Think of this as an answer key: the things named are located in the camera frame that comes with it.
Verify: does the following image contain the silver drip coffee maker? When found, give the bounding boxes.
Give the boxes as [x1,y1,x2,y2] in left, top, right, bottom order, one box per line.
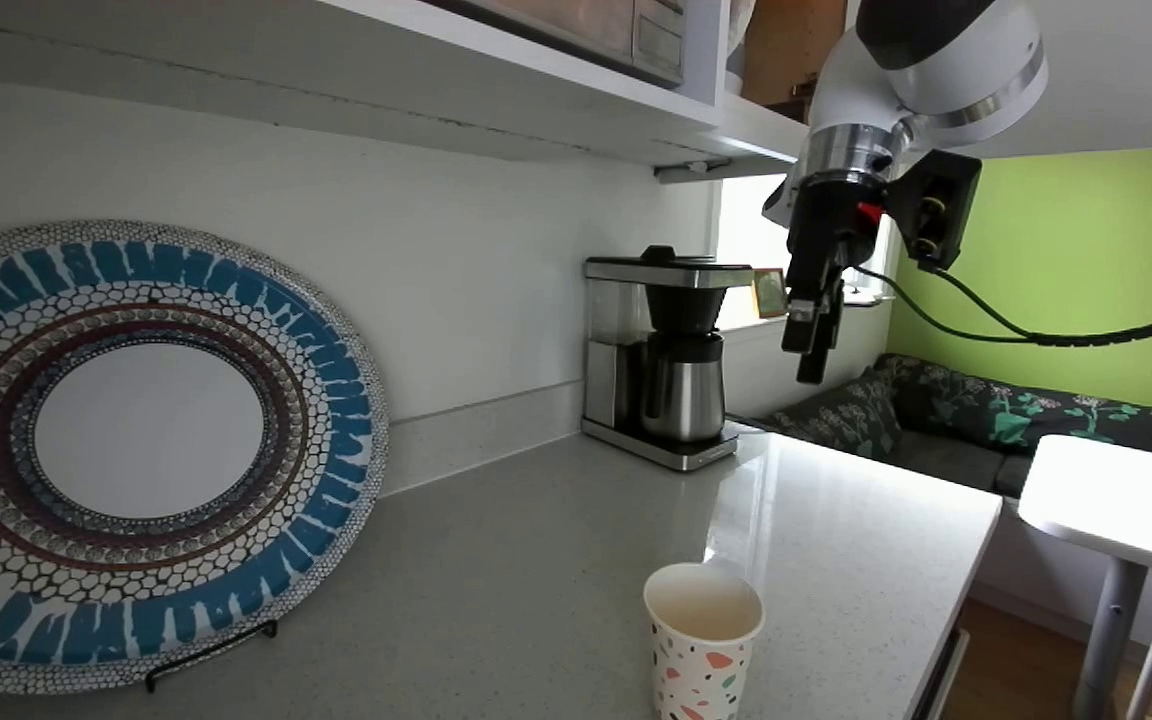
[578,244,753,473]

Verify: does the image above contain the black plate stand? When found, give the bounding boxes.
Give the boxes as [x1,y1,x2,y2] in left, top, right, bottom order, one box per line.
[145,621,281,693]

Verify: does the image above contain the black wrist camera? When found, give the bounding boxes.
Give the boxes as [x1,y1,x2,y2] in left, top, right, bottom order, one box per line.
[889,154,979,273]

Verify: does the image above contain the terrazzo patterned paper cup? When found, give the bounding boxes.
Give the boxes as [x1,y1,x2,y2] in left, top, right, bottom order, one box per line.
[642,563,762,720]

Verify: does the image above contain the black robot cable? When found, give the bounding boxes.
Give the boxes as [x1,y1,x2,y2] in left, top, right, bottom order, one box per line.
[850,259,1152,352]

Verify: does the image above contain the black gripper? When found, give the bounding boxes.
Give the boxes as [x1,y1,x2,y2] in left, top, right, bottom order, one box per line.
[783,181,883,386]

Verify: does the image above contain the white side table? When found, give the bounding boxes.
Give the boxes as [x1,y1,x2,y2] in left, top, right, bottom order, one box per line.
[1020,435,1152,720]

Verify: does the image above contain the blue patterned decorative plate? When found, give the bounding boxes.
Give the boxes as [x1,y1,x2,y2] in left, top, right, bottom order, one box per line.
[0,221,386,696]

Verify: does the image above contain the small picture frame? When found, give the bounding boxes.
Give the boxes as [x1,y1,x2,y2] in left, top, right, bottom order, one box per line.
[753,270,788,319]

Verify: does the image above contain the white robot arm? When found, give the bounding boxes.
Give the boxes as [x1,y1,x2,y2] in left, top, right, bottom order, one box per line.
[762,0,1049,386]

